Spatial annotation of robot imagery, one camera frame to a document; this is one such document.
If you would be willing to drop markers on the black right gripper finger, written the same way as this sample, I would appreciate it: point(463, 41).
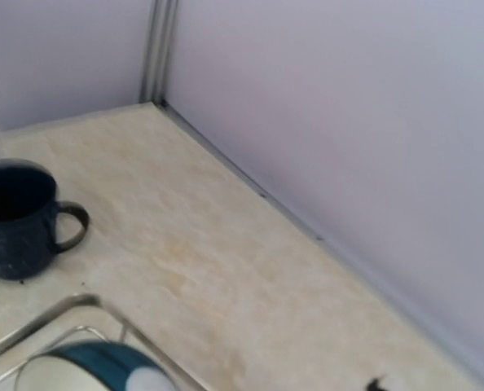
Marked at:
point(375, 384)

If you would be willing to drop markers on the teal white ceramic bowl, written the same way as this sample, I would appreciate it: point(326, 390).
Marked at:
point(93, 365)

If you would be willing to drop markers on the dark blue mug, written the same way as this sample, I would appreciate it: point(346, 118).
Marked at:
point(28, 215)

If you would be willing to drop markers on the metal wire dish rack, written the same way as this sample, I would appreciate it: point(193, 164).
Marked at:
point(81, 317)

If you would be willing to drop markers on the left aluminium corner post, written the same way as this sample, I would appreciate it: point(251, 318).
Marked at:
point(157, 52)

